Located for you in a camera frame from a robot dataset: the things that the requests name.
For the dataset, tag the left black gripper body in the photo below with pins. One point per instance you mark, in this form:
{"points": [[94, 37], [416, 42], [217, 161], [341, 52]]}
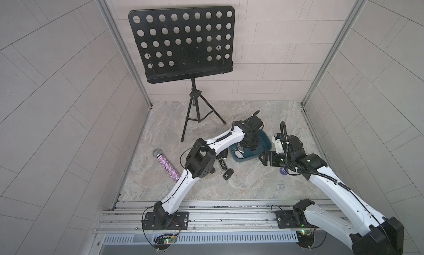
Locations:
{"points": [[251, 140]]}

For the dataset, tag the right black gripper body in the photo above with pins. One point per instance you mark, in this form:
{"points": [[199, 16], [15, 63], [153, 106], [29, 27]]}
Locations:
{"points": [[280, 159]]}

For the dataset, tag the teal plastic storage box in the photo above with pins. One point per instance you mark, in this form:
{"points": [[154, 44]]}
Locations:
{"points": [[265, 144]]}

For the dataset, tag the white oval key fob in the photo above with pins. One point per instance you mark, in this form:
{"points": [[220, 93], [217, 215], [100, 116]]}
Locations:
{"points": [[239, 154]]}

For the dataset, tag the black VW key bottom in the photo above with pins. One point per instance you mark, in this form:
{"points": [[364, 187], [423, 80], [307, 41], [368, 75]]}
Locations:
{"points": [[227, 175]]}

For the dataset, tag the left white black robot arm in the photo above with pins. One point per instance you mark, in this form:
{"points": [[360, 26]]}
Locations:
{"points": [[200, 160]]}

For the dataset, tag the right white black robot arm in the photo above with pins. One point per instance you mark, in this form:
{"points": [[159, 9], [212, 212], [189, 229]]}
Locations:
{"points": [[366, 231]]}

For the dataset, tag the black flip key right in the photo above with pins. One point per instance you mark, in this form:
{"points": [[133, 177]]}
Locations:
{"points": [[224, 154]]}

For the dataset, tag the purple round sticker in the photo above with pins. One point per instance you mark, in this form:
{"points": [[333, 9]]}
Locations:
{"points": [[283, 171]]}

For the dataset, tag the right green circuit board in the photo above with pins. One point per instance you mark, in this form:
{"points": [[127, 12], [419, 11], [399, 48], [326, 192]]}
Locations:
{"points": [[306, 239]]}

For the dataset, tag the green circuit board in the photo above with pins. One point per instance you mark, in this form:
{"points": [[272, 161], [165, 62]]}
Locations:
{"points": [[306, 239], [164, 241]]}

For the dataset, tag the purple glitter cylinder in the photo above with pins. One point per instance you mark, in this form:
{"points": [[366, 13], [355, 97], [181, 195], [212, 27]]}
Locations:
{"points": [[166, 164]]}

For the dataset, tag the black perforated music stand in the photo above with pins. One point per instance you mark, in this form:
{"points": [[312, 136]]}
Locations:
{"points": [[185, 43]]}

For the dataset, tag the left green circuit board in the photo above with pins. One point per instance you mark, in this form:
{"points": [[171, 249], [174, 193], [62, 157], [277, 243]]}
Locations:
{"points": [[164, 241]]}

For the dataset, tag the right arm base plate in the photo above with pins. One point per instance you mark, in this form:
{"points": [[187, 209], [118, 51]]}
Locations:
{"points": [[285, 219]]}

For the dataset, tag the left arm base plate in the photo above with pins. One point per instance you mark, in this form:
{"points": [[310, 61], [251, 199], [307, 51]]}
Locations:
{"points": [[176, 221]]}

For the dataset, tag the aluminium mounting rail frame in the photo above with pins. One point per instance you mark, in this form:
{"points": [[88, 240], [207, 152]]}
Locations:
{"points": [[216, 226]]}

